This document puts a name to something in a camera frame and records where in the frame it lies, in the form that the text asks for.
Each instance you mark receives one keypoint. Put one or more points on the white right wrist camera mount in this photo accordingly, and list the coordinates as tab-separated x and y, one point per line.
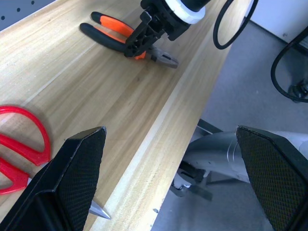
190	15

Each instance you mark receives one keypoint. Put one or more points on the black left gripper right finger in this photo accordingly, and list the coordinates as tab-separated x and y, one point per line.
276	173

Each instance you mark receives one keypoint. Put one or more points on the dark caster base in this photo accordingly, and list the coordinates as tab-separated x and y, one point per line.
300	92

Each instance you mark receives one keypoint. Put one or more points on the silver robot body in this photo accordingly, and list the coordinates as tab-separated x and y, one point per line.
216	154

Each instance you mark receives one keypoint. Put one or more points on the blue-grey pegboard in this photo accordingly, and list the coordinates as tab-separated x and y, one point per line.
14	12

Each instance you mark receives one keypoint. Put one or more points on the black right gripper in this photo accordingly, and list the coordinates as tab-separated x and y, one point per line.
166	16

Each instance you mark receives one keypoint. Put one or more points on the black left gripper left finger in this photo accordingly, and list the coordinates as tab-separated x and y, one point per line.
72	178

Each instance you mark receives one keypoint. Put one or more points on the orange and black pliers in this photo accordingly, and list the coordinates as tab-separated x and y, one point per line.
108	41

